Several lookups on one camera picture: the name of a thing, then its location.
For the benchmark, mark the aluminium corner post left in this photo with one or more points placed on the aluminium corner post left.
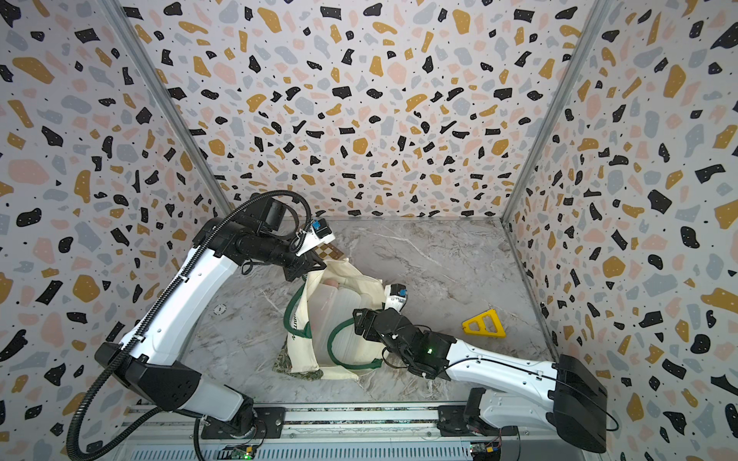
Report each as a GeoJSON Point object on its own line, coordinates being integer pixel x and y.
{"type": "Point", "coordinates": [115, 15]}

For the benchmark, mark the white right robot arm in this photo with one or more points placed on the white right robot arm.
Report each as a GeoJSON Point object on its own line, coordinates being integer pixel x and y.
{"type": "Point", "coordinates": [563, 396]}

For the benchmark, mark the wooden chess board box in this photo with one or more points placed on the wooden chess board box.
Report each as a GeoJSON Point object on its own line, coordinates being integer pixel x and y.
{"type": "Point", "coordinates": [329, 252]}

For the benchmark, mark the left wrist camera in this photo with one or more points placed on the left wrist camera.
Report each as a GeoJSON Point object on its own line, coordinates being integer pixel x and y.
{"type": "Point", "coordinates": [318, 233]}

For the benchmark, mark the aluminium corner post right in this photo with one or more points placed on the aluminium corner post right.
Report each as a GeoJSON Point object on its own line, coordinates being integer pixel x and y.
{"type": "Point", "coordinates": [591, 26]}

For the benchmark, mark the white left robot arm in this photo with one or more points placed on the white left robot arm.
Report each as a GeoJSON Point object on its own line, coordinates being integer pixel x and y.
{"type": "Point", "coordinates": [154, 370]}

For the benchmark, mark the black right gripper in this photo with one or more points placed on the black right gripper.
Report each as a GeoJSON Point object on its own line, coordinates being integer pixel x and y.
{"type": "Point", "coordinates": [370, 315]}

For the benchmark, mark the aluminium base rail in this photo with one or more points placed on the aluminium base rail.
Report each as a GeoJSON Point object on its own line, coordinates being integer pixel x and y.
{"type": "Point", "coordinates": [343, 431]}

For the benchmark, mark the aluminium corner post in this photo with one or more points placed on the aluminium corner post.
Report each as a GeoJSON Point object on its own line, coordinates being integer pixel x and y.
{"type": "Point", "coordinates": [115, 15]}
{"type": "Point", "coordinates": [591, 26]}

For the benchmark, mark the yellow triangular plastic piece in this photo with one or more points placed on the yellow triangular plastic piece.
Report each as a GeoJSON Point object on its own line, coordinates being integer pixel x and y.
{"type": "Point", "coordinates": [486, 324]}

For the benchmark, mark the cream canvas tote bag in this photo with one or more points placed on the cream canvas tote bag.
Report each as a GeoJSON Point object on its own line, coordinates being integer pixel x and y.
{"type": "Point", "coordinates": [297, 357]}

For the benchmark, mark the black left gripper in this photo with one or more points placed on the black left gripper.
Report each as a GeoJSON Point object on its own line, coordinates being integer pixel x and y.
{"type": "Point", "coordinates": [308, 263]}

